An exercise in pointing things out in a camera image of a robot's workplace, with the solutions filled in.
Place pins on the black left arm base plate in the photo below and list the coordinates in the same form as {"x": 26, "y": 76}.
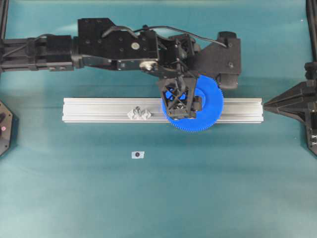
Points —
{"x": 9, "y": 125}

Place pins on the black left frame post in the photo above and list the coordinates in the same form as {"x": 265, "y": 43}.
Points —
{"x": 4, "y": 5}

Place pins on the teal green table mat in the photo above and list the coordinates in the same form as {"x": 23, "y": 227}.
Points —
{"x": 78, "y": 180}

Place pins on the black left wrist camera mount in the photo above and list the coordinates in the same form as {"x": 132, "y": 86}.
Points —
{"x": 221, "y": 63}

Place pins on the small white paper marker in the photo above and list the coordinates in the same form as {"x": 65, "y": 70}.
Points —
{"x": 137, "y": 154}

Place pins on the black frame post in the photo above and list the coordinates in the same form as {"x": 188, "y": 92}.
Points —
{"x": 4, "y": 5}
{"x": 311, "y": 11}

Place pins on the far steel shaft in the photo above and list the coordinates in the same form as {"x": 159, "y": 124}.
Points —
{"x": 138, "y": 114}

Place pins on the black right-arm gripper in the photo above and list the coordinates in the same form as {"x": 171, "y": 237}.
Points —
{"x": 281, "y": 104}

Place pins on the silver aluminium extrusion rail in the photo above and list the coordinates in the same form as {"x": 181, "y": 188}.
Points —
{"x": 81, "y": 110}

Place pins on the black right frame post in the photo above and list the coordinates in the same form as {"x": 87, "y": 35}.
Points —
{"x": 311, "y": 11}

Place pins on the large blue plastic gear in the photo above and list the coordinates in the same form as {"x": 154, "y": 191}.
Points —
{"x": 212, "y": 107}

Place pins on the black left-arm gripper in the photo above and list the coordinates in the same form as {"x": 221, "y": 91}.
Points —
{"x": 177, "y": 92}

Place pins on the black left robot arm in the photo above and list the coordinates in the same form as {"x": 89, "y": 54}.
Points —
{"x": 102, "y": 44}

